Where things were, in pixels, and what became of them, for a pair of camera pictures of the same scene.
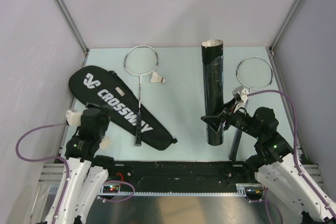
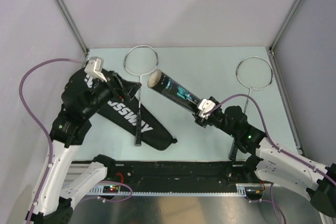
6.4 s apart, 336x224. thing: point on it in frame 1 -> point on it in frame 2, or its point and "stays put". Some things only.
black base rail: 211,176 stays put
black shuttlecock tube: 213,67 -> 174,91
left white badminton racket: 140,60 stays put
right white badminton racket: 253,72 stays put
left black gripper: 105,119 -> 121,88
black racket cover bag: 95,85 stays put
